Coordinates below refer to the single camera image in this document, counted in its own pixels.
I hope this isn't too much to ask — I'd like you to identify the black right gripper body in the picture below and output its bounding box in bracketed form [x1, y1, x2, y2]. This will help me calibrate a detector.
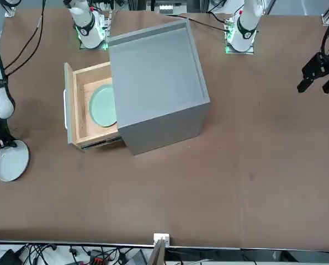
[0, 118, 16, 142]

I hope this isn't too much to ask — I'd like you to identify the pale white plate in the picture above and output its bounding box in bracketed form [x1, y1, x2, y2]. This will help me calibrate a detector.
[0, 140, 30, 182]

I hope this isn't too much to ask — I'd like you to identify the gray drawer with white handle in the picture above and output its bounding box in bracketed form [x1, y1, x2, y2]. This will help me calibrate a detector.
[62, 61, 121, 151]

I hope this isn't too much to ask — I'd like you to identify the mint green plate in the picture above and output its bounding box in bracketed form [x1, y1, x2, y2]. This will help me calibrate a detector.
[88, 84, 118, 128]

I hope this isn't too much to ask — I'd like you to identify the black box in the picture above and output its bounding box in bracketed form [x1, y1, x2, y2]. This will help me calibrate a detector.
[0, 249, 19, 265]

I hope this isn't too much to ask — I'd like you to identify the red and black plug block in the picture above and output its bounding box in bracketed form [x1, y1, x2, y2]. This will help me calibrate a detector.
[87, 249, 112, 265]

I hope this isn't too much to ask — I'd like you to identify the gray steel cabinet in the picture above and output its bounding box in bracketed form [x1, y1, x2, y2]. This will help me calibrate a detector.
[106, 18, 211, 156]

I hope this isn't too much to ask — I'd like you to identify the small gray box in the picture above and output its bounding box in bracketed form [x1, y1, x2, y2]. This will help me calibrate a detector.
[158, 3, 174, 14]

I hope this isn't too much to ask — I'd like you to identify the black cable along right arm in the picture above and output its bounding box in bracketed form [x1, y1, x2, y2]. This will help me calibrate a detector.
[3, 0, 47, 78]

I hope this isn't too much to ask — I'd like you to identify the black cable of left arm base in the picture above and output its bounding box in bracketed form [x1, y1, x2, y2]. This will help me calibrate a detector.
[181, 15, 229, 33]

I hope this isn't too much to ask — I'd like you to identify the white post base bracket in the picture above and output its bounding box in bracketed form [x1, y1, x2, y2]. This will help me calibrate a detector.
[153, 233, 171, 246]

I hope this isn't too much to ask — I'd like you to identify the vertical mounting post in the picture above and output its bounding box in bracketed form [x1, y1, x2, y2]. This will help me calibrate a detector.
[149, 238, 166, 265]

